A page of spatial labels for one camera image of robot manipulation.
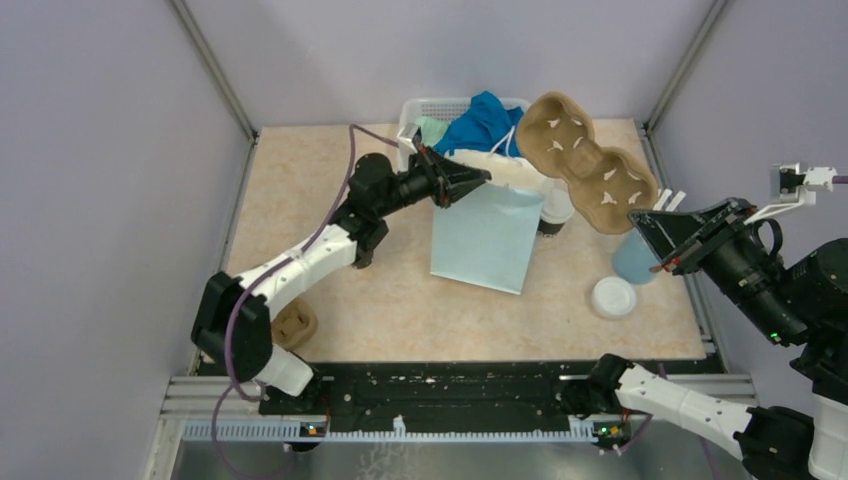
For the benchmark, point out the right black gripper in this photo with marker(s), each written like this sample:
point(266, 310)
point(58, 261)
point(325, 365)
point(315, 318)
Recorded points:
point(680, 239)

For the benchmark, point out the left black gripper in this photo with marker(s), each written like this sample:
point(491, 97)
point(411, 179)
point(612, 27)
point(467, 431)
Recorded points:
point(449, 180)

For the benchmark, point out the pale blue paper bag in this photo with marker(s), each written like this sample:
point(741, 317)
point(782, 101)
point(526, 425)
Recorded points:
point(487, 238)

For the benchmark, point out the stack of white lids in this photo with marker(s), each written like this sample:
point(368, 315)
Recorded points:
point(612, 297)

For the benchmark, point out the brown cardboard cup carrier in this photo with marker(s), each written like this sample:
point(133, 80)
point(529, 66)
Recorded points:
point(295, 324)

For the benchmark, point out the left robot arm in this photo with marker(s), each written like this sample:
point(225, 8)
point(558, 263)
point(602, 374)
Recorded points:
point(233, 322)

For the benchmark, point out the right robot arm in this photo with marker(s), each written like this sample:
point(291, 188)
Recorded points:
point(808, 309)

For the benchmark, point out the blue straw holder cup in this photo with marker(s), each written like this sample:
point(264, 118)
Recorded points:
point(633, 260)

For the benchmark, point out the white plastic basket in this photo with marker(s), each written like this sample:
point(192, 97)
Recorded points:
point(440, 108)

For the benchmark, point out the mint green cloth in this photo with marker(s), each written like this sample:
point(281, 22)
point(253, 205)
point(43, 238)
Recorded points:
point(432, 129)

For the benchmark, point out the blue cloth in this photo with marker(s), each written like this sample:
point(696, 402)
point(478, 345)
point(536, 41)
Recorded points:
point(487, 126)

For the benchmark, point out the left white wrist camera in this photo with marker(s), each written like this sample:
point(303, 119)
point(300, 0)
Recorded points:
point(409, 139)

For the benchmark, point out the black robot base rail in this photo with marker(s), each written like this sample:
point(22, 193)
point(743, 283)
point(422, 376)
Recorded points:
point(441, 403)

